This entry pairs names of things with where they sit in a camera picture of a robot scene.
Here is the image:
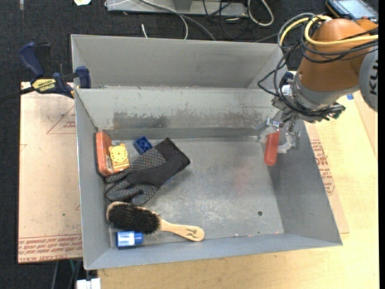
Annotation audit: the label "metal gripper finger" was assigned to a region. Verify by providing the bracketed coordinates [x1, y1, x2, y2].
[277, 130, 301, 155]
[254, 117, 282, 143]

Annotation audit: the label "grey metal bin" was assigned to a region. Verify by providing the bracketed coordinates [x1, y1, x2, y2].
[70, 34, 343, 270]

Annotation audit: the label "blue toy brick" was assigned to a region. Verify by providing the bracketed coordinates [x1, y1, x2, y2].
[133, 135, 153, 155]

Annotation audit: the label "black patterned glove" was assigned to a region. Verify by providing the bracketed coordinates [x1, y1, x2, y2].
[103, 137, 191, 207]

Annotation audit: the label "yellow toy clock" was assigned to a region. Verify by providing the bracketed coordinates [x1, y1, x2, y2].
[107, 143, 131, 173]

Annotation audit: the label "wooden hair brush black bristles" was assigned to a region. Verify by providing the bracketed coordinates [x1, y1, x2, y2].
[105, 201, 206, 243]

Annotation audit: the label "orange box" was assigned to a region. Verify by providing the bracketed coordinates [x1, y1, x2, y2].
[94, 131, 115, 176]

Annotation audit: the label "blue and white small bottle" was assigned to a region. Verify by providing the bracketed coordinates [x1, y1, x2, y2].
[115, 230, 144, 249]

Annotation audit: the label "brown cardboard board red print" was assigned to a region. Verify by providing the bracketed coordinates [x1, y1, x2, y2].
[17, 81, 350, 264]

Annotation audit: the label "black cylinder on white bracket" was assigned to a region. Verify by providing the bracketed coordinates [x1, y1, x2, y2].
[279, 71, 295, 98]

